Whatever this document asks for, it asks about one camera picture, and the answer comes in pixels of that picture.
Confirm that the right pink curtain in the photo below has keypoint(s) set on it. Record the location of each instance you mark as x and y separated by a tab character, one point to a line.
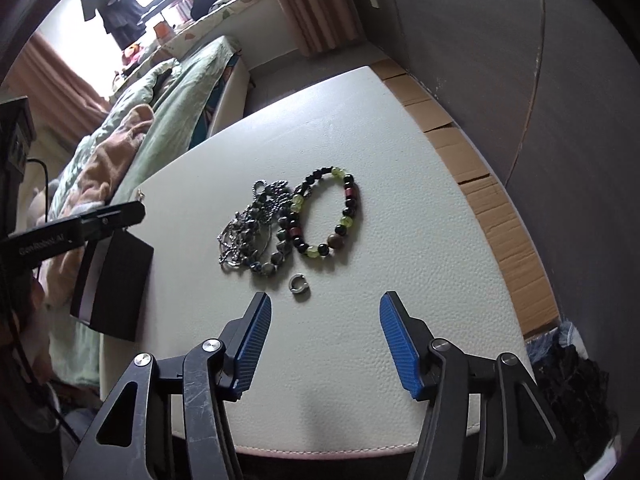
320	26

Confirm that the pink fleece blanket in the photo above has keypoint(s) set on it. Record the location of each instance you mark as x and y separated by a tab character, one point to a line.
90	182

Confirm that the cream bed frame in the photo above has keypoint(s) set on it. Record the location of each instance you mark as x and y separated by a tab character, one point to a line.
230	107

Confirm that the dark clothes pile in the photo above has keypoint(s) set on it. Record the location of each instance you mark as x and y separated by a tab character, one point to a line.
576	389

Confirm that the green bed sheet mattress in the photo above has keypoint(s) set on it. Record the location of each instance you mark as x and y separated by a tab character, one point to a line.
74	349

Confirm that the floral window seat cushion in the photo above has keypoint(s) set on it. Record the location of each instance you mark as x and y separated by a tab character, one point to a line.
184	42

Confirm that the hanging dark clothes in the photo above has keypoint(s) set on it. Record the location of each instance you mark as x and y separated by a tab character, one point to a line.
121	19

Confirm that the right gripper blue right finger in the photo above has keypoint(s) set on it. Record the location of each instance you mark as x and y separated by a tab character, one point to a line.
519	436

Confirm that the black square jewelry box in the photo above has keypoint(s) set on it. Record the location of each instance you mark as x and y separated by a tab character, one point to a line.
110	285

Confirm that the light green floral duvet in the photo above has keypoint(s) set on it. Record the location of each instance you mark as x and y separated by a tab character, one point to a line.
179	93

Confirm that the cardboard floor sheets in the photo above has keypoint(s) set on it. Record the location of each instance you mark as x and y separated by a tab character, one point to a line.
513	248

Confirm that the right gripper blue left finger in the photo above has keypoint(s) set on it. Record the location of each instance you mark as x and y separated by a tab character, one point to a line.
130	437

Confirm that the left pink curtain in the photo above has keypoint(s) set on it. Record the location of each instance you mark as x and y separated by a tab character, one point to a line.
61	99

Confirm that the pink curtain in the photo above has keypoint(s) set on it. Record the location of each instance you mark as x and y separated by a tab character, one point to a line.
61	99
320	26

